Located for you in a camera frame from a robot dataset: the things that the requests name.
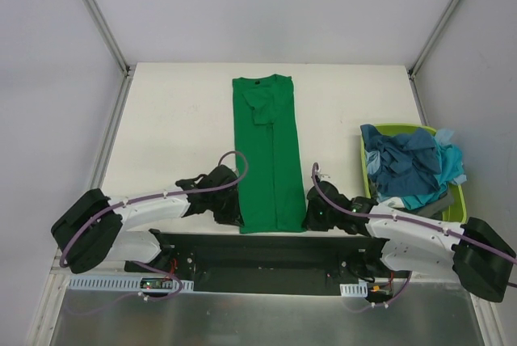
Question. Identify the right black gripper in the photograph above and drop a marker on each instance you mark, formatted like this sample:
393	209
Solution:
313	215

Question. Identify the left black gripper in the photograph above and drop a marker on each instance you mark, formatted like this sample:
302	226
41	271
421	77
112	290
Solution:
229	210

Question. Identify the green t-shirt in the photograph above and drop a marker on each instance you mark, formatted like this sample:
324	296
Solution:
272	195

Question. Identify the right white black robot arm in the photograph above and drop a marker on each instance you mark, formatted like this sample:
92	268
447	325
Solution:
471	253

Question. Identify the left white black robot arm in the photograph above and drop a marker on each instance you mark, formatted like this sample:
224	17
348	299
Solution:
98	228

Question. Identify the dark blue t-shirt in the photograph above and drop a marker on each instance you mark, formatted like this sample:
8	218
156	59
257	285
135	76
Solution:
406	164

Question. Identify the grey t-shirt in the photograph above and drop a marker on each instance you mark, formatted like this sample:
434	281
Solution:
435	209

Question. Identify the lime green plastic basket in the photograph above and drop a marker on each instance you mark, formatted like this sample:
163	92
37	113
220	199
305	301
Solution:
455	213

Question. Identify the teal blue t-shirt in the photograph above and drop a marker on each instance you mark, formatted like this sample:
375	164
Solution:
452	173

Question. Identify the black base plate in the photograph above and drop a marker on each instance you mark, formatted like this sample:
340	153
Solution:
298	264

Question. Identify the right white cable duct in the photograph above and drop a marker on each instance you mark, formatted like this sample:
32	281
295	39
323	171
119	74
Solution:
354	290

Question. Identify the white cable duct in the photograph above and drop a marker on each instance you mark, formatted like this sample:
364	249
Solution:
129	284
354	290

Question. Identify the left white cable duct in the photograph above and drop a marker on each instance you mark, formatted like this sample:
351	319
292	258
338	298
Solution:
129	284

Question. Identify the left aluminium frame post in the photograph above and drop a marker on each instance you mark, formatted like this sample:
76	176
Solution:
107	35

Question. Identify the aluminium frame post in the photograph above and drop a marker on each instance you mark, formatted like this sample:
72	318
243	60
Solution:
444	19
107	35

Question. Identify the right aluminium frame post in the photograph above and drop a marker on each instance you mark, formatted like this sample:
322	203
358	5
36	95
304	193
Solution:
444	19

